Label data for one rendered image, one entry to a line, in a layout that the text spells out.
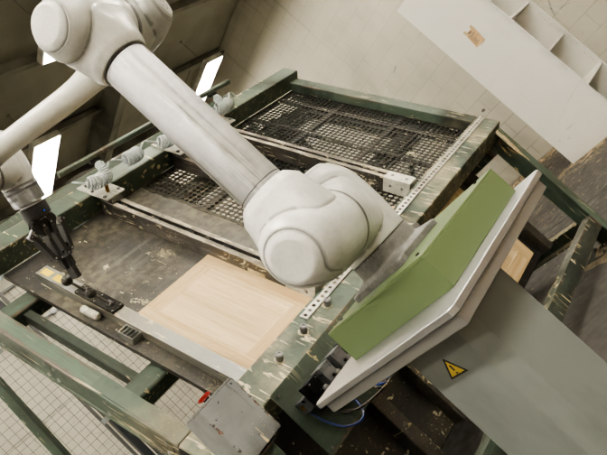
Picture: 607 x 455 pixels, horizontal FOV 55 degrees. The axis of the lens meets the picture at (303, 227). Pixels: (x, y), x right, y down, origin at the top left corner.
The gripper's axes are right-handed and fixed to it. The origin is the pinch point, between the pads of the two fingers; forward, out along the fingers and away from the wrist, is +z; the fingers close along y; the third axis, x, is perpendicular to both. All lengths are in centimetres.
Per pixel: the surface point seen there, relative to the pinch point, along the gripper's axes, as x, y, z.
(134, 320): -9.3, -15.3, 28.7
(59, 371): -18.0, 10.1, 27.6
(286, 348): 38, -22, 50
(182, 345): 9.4, -12.3, 38.3
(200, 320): 7.0, -25.4, 38.2
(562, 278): 96, -132, 106
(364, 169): 34, -125, 33
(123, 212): -44, -63, 4
